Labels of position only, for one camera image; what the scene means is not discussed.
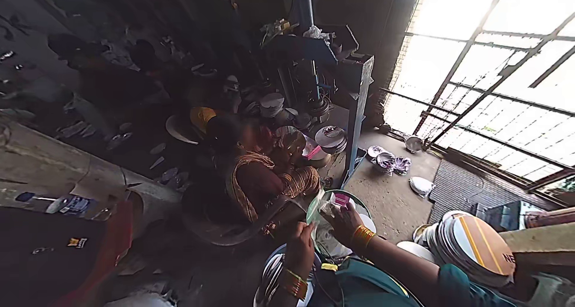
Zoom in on person's left hand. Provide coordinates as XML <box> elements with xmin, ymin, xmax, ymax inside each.
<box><xmin>286</xmin><ymin>222</ymin><xmax>315</xmax><ymax>278</ymax></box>

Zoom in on person's right hand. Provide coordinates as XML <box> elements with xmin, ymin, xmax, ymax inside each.
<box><xmin>320</xmin><ymin>202</ymin><xmax>364</xmax><ymax>248</ymax></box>

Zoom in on clear plastic bag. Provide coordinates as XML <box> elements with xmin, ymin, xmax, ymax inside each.
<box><xmin>311</xmin><ymin>189</ymin><xmax>353</xmax><ymax>258</ymax></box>

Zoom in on person's right forearm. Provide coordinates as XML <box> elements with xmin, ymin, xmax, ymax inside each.
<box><xmin>351</xmin><ymin>225</ymin><xmax>441</xmax><ymax>295</ymax></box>

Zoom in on person's left forearm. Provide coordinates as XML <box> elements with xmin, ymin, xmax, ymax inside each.
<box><xmin>266</xmin><ymin>268</ymin><xmax>311</xmax><ymax>307</ymax></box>

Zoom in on blue round tub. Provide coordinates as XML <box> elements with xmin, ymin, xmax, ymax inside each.
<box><xmin>254</xmin><ymin>243</ymin><xmax>322</xmax><ymax>307</ymax></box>

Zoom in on white round plates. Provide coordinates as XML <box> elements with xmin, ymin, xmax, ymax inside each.
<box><xmin>348</xmin><ymin>199</ymin><xmax>377</xmax><ymax>255</ymax></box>

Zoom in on green round tub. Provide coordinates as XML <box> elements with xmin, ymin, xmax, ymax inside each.
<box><xmin>306</xmin><ymin>189</ymin><xmax>377</xmax><ymax>260</ymax></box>

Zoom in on pink patterned packet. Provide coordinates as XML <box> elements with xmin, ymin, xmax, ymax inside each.
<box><xmin>302</xmin><ymin>134</ymin><xmax>323</xmax><ymax>160</ymax></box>

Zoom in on stack of round silver discs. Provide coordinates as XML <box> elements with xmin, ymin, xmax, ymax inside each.
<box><xmin>314</xmin><ymin>125</ymin><xmax>348</xmax><ymax>155</ymax></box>

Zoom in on person's body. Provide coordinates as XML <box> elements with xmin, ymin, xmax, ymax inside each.
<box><xmin>314</xmin><ymin>258</ymin><xmax>517</xmax><ymax>307</ymax></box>

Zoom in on gold round plate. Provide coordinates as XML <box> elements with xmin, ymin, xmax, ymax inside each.
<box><xmin>275</xmin><ymin>126</ymin><xmax>307</xmax><ymax>156</ymax></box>

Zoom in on white round disc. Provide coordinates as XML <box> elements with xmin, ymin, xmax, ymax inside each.
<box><xmin>396</xmin><ymin>241</ymin><xmax>435</xmax><ymax>264</ymax></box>

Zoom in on silver wrapped plate bundle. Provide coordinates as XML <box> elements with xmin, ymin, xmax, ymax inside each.
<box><xmin>409</xmin><ymin>176</ymin><xmax>436</xmax><ymax>197</ymax></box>

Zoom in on blue press machine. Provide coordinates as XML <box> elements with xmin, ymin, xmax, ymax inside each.
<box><xmin>261</xmin><ymin>0</ymin><xmax>375</xmax><ymax>189</ymax></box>

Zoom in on pile of white discs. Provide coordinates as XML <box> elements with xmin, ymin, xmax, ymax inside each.
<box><xmin>259</xmin><ymin>93</ymin><xmax>285</xmax><ymax>118</ymax></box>

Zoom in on grey ribbed mat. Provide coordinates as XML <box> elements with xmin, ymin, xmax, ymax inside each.
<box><xmin>427</xmin><ymin>159</ymin><xmax>558</xmax><ymax>224</ymax></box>

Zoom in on stack of orange striped discs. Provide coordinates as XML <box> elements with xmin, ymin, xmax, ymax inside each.
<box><xmin>426</xmin><ymin>210</ymin><xmax>516</xmax><ymax>288</ymax></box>

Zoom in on yellow cloth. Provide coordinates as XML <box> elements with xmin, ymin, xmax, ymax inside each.
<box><xmin>190</xmin><ymin>107</ymin><xmax>217</xmax><ymax>134</ymax></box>

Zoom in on large barred window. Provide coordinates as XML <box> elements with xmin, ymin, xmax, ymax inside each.
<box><xmin>381</xmin><ymin>0</ymin><xmax>575</xmax><ymax>204</ymax></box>

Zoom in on crumpled blue-white packet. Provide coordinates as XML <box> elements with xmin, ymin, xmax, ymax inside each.
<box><xmin>59</xmin><ymin>196</ymin><xmax>91</xmax><ymax>216</ymax></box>

